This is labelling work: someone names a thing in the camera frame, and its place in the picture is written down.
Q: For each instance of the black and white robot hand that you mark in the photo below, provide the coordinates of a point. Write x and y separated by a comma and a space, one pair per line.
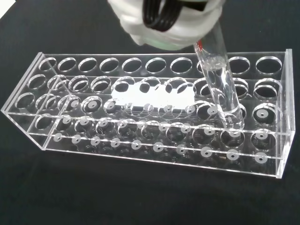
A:
182, 28

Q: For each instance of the clear acrylic test tube rack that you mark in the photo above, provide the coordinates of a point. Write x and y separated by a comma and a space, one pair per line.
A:
140, 145

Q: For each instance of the black bench cloth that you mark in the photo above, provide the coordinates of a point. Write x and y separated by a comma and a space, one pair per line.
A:
117, 201

